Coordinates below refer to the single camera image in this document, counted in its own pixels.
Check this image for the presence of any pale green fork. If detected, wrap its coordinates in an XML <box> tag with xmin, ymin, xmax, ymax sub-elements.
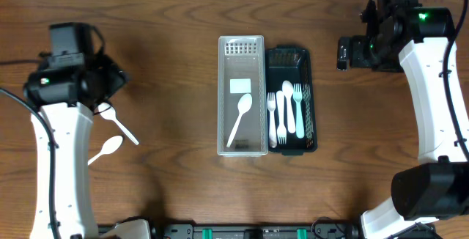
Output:
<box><xmin>293</xmin><ymin>84</ymin><xmax>305</xmax><ymax>139</ymax></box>

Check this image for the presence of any white spoon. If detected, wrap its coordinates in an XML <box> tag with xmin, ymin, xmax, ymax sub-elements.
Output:
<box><xmin>226</xmin><ymin>93</ymin><xmax>252</xmax><ymax>147</ymax></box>
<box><xmin>282</xmin><ymin>81</ymin><xmax>296</xmax><ymax>133</ymax></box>
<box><xmin>97</xmin><ymin>103</ymin><xmax>140</xmax><ymax>145</ymax></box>
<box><xmin>88</xmin><ymin>136</ymin><xmax>124</xmax><ymax>166</ymax></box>

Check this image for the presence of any white fork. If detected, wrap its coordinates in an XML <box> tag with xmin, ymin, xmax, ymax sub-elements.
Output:
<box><xmin>267</xmin><ymin>92</ymin><xmax>278</xmax><ymax>148</ymax></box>
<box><xmin>276</xmin><ymin>90</ymin><xmax>287</xmax><ymax>144</ymax></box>

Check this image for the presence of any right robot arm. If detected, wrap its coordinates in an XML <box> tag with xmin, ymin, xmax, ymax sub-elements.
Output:
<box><xmin>337</xmin><ymin>0</ymin><xmax>468</xmax><ymax>238</ymax></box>

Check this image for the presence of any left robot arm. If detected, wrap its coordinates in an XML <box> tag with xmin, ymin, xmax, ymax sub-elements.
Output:
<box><xmin>23</xmin><ymin>22</ymin><xmax>128</xmax><ymax>238</ymax></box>

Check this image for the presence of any black plastic basket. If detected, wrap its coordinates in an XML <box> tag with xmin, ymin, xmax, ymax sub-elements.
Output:
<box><xmin>265</xmin><ymin>45</ymin><xmax>318</xmax><ymax>156</ymax></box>

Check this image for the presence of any white label sticker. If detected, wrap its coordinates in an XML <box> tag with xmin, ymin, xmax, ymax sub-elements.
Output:
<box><xmin>229</xmin><ymin>78</ymin><xmax>251</xmax><ymax>94</ymax></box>

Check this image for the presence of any clear plastic basket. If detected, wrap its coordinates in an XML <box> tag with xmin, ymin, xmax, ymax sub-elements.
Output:
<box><xmin>217</xmin><ymin>35</ymin><xmax>268</xmax><ymax>157</ymax></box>

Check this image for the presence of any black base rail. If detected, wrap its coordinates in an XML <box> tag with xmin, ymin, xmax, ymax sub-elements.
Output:
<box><xmin>97</xmin><ymin>216</ymin><xmax>439</xmax><ymax>239</ymax></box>

